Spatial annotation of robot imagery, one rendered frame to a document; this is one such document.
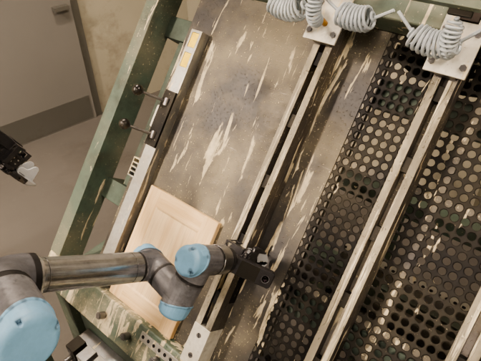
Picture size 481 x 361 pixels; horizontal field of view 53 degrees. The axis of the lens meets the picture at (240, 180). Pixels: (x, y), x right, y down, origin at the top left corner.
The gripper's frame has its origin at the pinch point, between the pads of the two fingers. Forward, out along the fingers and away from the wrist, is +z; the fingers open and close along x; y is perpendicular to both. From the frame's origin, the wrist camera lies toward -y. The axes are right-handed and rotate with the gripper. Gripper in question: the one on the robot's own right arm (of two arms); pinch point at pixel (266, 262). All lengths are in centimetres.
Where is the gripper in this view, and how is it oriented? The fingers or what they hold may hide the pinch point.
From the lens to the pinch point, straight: 139.7
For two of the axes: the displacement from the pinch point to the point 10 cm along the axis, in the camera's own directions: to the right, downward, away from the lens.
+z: 5.2, 1.3, 8.4
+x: -3.9, 9.2, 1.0
